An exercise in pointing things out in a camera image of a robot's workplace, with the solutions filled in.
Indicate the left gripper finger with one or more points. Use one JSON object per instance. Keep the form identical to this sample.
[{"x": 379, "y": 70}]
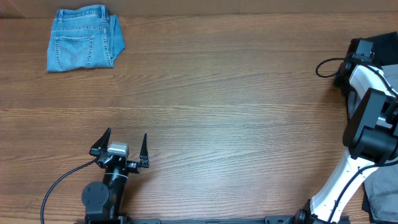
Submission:
[
  {"x": 144, "y": 155},
  {"x": 101, "y": 144}
]

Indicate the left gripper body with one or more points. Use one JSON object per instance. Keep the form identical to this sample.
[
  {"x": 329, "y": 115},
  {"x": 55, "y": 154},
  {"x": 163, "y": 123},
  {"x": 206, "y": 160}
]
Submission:
[{"x": 131, "y": 166}]

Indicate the grey shorts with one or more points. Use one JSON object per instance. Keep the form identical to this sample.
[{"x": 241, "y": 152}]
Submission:
[{"x": 380, "y": 187}]

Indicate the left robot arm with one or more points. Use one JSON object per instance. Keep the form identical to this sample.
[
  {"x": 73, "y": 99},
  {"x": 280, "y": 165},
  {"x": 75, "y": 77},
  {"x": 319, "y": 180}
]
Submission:
[{"x": 103, "y": 200}]

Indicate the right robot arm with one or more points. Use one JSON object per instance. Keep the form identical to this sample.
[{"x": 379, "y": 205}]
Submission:
[{"x": 370, "y": 141}]

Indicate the folded blue denim jeans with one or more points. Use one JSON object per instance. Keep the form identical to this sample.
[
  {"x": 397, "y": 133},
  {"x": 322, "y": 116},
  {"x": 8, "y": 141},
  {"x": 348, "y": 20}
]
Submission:
[{"x": 88, "y": 37}]

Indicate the black shirt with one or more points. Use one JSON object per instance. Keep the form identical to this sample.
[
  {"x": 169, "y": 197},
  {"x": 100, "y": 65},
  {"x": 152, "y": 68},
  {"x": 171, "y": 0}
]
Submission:
[{"x": 385, "y": 53}]

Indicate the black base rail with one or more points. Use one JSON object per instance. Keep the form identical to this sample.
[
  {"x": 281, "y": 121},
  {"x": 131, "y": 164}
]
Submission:
[{"x": 282, "y": 219}]

